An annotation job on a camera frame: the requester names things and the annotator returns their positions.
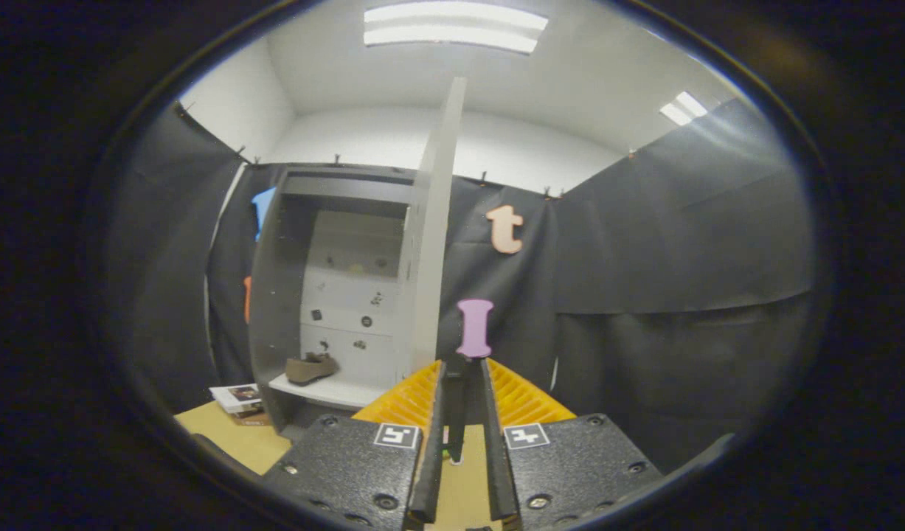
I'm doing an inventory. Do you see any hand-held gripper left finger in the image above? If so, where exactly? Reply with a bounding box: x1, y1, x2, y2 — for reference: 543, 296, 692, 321
264, 360, 448, 531

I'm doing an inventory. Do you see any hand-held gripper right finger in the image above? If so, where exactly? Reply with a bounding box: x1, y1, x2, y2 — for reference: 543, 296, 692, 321
479, 358, 664, 529

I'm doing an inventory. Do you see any brown shoe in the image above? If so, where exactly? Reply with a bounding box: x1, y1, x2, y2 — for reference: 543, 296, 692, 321
285, 352, 341, 387

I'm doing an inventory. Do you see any grey shoe cabinet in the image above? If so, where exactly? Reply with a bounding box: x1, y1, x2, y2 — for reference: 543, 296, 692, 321
247, 164, 425, 442

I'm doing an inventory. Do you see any white shoe cabinet door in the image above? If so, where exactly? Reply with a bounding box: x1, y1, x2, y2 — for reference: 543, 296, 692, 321
406, 77, 470, 467

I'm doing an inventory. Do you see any stack of books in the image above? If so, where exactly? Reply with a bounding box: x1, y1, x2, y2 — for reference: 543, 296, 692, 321
208, 383, 273, 428

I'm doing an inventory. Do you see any black backdrop cloth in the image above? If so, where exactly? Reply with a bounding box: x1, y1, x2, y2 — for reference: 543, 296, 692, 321
109, 97, 816, 473

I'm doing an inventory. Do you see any small ceiling light panel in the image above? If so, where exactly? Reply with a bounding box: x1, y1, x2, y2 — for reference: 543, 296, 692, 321
658, 90, 710, 127

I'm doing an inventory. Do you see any long ceiling light panel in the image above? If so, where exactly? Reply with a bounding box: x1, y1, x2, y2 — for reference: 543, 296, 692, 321
363, 1, 549, 55

